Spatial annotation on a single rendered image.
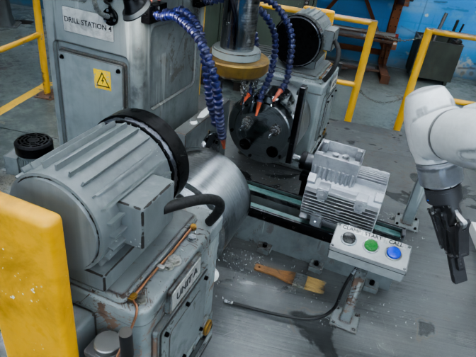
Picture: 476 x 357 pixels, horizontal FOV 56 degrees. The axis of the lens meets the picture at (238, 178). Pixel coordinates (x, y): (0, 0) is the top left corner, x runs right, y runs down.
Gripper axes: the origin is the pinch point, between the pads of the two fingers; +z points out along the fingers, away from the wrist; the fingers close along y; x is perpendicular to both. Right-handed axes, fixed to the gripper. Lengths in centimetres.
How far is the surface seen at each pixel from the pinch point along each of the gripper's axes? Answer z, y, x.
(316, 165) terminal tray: -26.1, 25.3, 19.5
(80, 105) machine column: -58, 41, 76
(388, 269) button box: -5.8, -1.6, 16.3
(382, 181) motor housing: -17.8, 20.5, 4.6
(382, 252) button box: -9.0, 0.4, 15.9
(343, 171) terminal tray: -23.4, 21.9, 13.8
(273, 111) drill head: -40, 55, 21
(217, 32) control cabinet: -97, 364, -2
